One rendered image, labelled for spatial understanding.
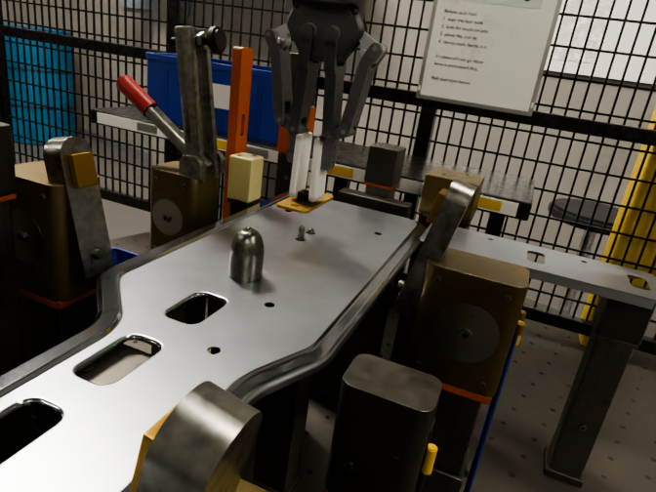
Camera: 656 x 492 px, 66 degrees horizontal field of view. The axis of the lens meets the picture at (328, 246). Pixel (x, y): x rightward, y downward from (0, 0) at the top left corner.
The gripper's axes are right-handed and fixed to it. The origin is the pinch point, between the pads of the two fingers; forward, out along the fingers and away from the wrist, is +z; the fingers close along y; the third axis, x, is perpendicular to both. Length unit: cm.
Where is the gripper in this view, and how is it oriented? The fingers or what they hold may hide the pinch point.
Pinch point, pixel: (309, 166)
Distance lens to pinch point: 57.6
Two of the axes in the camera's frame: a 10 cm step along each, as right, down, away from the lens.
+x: 3.8, -2.9, 8.8
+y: 9.2, 2.5, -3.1
